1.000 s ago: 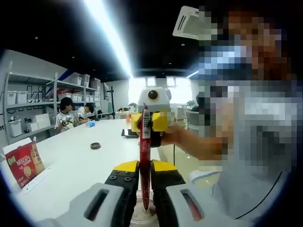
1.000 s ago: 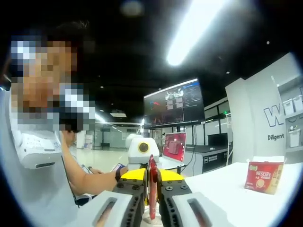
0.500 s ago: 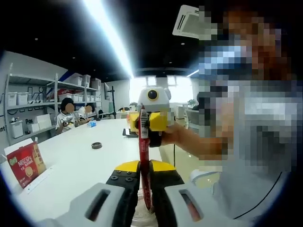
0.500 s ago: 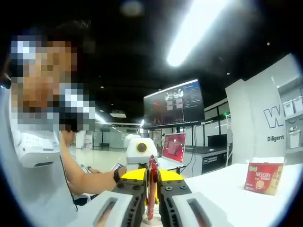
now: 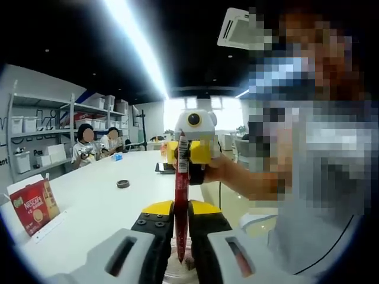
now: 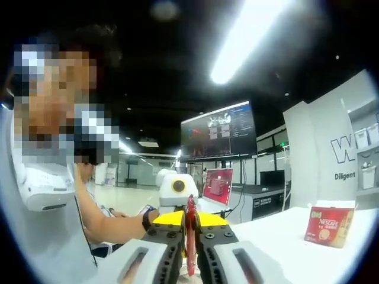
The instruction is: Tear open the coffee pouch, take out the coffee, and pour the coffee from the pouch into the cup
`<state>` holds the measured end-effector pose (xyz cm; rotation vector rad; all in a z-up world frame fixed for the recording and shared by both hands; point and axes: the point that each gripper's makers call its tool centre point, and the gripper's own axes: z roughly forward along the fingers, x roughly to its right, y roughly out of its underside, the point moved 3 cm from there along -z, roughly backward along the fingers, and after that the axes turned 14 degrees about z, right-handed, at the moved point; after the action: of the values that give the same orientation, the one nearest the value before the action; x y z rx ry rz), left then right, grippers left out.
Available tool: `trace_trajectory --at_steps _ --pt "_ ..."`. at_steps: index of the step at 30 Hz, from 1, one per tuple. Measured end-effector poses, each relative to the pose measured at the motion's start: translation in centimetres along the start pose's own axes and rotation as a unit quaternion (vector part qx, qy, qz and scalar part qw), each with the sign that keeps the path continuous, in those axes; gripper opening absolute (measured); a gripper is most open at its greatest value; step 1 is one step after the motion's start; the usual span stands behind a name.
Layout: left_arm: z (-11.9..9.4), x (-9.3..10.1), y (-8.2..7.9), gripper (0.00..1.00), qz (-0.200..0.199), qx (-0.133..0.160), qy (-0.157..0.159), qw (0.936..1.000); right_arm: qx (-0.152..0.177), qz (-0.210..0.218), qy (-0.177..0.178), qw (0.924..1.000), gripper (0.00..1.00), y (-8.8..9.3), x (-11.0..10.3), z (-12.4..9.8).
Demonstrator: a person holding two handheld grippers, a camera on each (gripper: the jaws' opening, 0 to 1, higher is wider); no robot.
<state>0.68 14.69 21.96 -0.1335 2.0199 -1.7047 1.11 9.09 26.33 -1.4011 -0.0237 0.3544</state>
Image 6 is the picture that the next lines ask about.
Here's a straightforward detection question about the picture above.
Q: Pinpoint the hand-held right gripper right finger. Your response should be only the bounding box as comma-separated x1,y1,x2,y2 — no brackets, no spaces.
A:
196,211,285,284

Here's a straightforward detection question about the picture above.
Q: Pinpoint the red coffee pouch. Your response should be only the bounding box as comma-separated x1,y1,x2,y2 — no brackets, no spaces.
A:
184,194,203,277

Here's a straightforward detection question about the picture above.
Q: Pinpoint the large wall monitor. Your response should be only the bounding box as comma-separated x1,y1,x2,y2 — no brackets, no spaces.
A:
180,100,258,162

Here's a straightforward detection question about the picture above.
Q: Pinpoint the grey metal storage shelf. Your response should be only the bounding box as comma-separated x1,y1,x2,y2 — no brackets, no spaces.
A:
340,97,379,196

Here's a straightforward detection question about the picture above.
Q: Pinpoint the red coffee carton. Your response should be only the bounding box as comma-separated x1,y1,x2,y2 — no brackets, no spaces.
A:
304,202,356,249

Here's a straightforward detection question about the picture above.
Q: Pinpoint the long ceiling light strip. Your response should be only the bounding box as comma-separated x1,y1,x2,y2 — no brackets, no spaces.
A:
210,0,297,85

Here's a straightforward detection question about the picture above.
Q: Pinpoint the black wristband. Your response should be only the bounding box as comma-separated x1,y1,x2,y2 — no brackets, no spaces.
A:
142,208,159,233

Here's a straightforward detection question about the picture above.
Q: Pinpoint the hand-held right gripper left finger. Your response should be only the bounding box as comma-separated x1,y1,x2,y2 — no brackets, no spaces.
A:
97,210,187,284

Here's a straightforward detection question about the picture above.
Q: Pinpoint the dark equipment bench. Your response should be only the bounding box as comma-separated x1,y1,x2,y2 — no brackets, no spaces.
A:
251,186,293,221

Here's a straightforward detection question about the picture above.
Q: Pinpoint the group of white storage bins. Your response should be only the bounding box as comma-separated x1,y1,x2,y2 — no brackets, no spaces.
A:
354,125,379,149

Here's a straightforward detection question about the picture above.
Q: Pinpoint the black device cable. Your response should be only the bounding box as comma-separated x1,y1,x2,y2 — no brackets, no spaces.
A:
73,195,99,267

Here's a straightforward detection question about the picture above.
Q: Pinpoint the white chest device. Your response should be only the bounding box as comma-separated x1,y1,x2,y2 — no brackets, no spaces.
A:
21,164,76,212

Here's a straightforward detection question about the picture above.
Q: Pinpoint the small black monitor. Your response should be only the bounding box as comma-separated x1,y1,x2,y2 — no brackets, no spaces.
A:
259,170,286,188

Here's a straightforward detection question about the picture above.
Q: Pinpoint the white laptop red screen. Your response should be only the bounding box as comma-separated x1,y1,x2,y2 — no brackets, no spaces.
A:
197,167,235,217

